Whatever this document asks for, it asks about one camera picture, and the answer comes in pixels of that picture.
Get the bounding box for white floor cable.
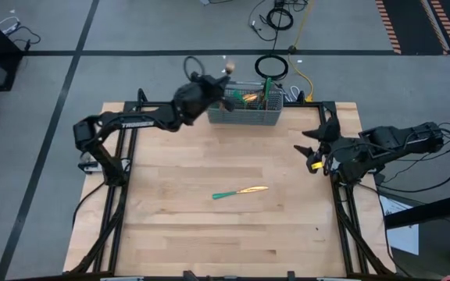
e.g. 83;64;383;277
0;15;22;36

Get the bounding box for coiled black floor cable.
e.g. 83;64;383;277
266;6;295;31
254;54;290;82

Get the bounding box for black aluminium table frame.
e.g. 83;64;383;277
63;87;397;281

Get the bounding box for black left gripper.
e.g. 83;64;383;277
181;73;236;126

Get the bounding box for black orange-striped floor mat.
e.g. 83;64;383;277
375;0;450;55

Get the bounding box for white paper sheet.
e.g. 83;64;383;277
379;194;420;257

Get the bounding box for yellow floor cable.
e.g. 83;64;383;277
287;0;315;103

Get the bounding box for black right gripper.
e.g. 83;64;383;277
293;116;361;176

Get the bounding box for black desk beam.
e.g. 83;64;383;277
383;190;450;230

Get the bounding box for grey mesh cutlery basket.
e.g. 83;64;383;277
207;80;284;126

